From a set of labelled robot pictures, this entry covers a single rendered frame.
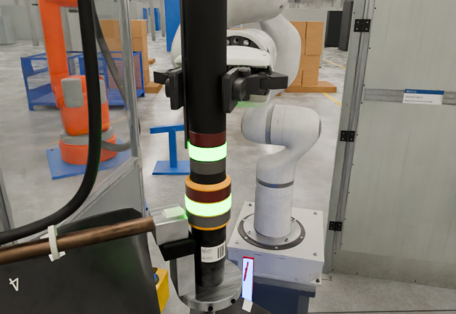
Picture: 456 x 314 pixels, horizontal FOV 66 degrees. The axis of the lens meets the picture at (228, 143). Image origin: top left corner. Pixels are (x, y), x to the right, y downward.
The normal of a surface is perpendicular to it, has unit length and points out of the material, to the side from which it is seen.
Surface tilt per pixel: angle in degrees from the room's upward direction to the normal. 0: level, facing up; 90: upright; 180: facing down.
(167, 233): 90
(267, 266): 90
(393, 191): 90
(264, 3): 119
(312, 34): 90
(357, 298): 0
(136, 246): 41
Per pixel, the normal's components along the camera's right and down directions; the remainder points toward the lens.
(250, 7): 0.07, 0.83
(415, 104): -0.19, 0.34
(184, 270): 0.40, 0.32
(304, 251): 0.01, -0.94
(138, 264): 0.43, -0.51
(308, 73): 0.03, 0.34
